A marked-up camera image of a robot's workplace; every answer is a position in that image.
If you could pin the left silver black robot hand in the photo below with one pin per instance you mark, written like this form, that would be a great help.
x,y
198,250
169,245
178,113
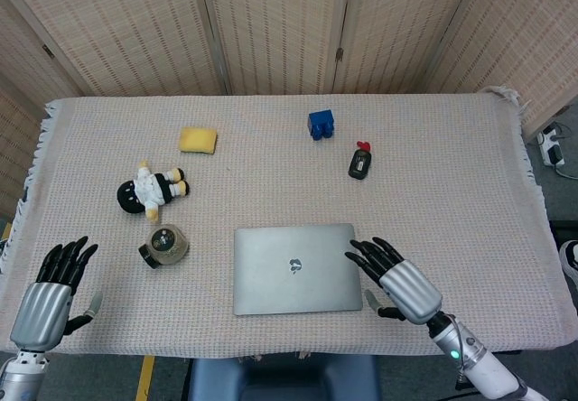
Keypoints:
x,y
41,309

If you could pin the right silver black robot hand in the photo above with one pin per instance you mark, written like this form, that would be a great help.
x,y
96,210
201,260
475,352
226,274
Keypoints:
x,y
408,291

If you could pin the silver laptop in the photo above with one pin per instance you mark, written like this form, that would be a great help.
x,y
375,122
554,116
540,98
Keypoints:
x,y
295,269

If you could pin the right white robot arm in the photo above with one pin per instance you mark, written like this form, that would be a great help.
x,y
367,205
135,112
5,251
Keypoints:
x,y
474,360

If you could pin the black bottle with red cap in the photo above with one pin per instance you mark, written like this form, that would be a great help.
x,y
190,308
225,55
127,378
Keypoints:
x,y
360,162

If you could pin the glass jar with black lid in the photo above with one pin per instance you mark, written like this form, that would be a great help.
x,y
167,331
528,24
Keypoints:
x,y
165,245

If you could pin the black white plush doll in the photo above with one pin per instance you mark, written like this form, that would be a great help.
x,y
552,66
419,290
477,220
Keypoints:
x,y
149,189

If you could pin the beige woven tablecloth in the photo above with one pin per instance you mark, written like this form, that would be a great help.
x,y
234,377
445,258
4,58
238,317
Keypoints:
x,y
289,184

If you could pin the black white shoe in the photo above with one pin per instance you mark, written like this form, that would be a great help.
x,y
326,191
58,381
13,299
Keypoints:
x,y
570,265

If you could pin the blue toy block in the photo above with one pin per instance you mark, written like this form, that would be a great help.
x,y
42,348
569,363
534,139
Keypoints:
x,y
321,124

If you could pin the white power strip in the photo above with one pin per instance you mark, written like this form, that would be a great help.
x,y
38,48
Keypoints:
x,y
552,148

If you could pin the yellow sponge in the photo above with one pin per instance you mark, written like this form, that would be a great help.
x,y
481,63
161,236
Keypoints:
x,y
198,140

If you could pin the woven folding screen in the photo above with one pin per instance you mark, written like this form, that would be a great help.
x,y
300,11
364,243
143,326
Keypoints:
x,y
289,26

